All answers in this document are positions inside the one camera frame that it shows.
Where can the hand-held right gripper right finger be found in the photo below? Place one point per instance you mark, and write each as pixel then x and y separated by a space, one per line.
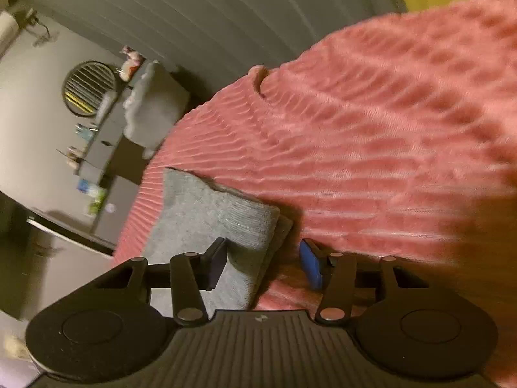
pixel 310 266

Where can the grey mini fridge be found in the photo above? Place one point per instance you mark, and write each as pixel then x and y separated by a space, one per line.
pixel 117 214

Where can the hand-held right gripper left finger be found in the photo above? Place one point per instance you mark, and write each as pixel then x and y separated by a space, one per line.
pixel 218 264

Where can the small figurine bottles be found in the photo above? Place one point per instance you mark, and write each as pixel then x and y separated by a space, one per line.
pixel 76 157

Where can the teal containers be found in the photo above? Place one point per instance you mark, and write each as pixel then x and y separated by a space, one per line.
pixel 85 131

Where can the blue and white box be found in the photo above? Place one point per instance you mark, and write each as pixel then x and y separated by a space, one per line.
pixel 85 186

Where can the pink ribbed blanket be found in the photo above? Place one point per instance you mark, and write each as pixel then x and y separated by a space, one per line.
pixel 363 129

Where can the grey knitted sweater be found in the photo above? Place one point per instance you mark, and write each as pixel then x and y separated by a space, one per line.
pixel 194 218

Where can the round black-framed mirror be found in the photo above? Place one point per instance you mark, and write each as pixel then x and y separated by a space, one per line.
pixel 89 89

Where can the grey fluffy chair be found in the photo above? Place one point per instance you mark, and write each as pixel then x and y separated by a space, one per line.
pixel 155 105

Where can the pink plush toy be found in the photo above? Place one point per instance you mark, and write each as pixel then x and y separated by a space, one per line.
pixel 131 62

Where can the grey vanity desk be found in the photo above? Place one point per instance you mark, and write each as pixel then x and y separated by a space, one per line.
pixel 111 137

